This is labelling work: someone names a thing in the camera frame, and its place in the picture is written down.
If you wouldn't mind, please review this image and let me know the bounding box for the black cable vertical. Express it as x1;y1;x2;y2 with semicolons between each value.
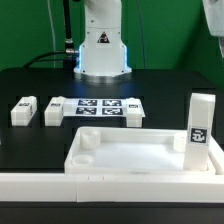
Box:
63;0;74;69

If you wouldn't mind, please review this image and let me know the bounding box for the white marker sheet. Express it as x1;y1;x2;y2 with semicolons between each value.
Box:
63;98;145;117

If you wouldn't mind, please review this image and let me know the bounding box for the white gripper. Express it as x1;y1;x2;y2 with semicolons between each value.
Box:
202;0;224;37

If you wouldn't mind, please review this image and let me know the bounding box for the white desk top tray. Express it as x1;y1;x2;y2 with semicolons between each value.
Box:
63;125;224;176

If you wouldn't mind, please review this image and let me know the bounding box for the white front fence bar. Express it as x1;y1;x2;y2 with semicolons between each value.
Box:
0;173;224;203

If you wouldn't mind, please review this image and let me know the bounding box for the thin white cable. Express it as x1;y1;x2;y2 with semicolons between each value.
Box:
46;0;57;69

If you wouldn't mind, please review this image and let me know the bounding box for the black cable horizontal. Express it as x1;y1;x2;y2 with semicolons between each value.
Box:
23;48;79;69

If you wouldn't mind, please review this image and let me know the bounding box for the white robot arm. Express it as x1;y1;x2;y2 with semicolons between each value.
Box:
74;0;224;83

